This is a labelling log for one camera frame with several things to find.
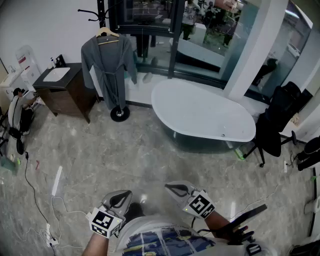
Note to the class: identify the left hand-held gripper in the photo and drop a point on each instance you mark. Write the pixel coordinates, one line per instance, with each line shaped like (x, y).
(103, 221)

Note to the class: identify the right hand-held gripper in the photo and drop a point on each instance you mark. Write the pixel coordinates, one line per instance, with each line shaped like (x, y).
(200, 206)

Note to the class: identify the grey bathrobe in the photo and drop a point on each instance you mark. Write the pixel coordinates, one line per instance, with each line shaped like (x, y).
(113, 62)

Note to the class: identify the person's right forearm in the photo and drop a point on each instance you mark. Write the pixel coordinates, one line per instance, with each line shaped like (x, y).
(216, 223)

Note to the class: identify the person's left forearm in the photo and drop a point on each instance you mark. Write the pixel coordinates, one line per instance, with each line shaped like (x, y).
(96, 245)

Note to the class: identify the person's printed white shirt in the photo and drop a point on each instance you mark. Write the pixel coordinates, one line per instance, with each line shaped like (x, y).
(160, 237)

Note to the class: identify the white flat strip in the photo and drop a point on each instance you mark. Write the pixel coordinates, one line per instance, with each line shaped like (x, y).
(57, 181)

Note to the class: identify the black chest-mounted device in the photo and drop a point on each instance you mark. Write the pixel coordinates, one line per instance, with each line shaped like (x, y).
(240, 225)

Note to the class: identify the white power strip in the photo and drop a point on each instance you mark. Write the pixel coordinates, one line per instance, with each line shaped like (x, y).
(51, 236)

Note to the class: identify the white oval bathtub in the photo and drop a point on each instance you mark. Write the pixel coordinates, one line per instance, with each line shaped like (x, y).
(200, 112)

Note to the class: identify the black coat stand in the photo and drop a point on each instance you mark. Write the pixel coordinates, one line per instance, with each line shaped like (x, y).
(120, 113)

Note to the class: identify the dark wooden vanity cabinet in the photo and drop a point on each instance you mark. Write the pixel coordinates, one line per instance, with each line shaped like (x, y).
(72, 96)

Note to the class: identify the grey slipper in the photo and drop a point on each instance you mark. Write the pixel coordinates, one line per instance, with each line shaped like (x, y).
(147, 77)

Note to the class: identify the black mesh office chair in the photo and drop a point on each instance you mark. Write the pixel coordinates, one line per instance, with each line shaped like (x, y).
(15, 135)

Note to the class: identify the black stool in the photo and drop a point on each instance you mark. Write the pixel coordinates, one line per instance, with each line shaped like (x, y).
(310, 152)

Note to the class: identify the white sink basin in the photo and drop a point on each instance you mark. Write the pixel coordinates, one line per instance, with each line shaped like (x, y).
(56, 74)

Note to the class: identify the black faucet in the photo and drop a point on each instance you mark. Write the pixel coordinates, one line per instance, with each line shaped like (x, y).
(60, 60)

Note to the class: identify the white soap bottle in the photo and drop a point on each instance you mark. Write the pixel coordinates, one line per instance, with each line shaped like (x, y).
(52, 63)

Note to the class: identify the white appliance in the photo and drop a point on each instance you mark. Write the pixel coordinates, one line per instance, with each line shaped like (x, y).
(11, 82)

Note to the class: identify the white water dispenser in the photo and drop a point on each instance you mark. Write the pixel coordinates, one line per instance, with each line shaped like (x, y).
(27, 63)

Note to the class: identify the wooden clothes hanger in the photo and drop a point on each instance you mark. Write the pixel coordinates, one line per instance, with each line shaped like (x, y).
(108, 32)

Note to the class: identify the black window frame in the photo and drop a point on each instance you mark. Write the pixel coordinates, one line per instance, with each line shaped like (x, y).
(175, 37)

